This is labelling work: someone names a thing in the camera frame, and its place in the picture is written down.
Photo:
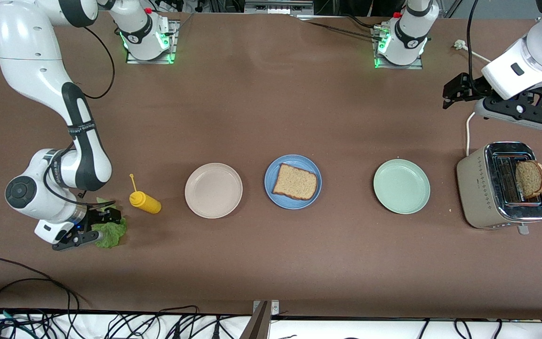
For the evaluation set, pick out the beige round plate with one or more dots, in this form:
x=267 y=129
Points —
x=213 y=190

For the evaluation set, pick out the green lettuce leaf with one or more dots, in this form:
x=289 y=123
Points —
x=113 y=235

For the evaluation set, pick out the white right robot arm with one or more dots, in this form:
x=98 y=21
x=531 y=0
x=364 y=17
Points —
x=31 y=61

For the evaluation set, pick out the yellow squeeze bottle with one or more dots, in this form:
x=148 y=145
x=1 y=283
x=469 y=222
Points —
x=146 y=202

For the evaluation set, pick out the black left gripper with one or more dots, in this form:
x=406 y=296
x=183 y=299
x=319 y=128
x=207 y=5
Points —
x=469 y=87

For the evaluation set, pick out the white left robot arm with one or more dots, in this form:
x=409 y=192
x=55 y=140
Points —
x=412 y=33

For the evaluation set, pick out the green round plate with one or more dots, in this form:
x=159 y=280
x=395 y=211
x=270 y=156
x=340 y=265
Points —
x=402 y=186

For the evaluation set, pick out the beige chrome toaster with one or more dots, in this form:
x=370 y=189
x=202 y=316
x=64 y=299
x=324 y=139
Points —
x=475 y=188

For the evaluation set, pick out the grey metal bracket plate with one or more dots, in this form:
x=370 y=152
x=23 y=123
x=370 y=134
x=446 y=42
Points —
x=274 y=308

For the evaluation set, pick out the blue round plate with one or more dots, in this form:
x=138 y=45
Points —
x=292 y=205

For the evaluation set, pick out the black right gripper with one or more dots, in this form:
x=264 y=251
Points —
x=96 y=217

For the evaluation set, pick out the brown bread slice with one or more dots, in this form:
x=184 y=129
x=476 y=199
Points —
x=532 y=179
x=295 y=182

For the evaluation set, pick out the grey metal rail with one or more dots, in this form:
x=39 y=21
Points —
x=275 y=5

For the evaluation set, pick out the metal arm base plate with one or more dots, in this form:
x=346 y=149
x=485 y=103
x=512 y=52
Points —
x=151 y=61
x=395 y=67

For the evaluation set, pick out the grey metal post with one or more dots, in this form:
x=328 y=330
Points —
x=258 y=325

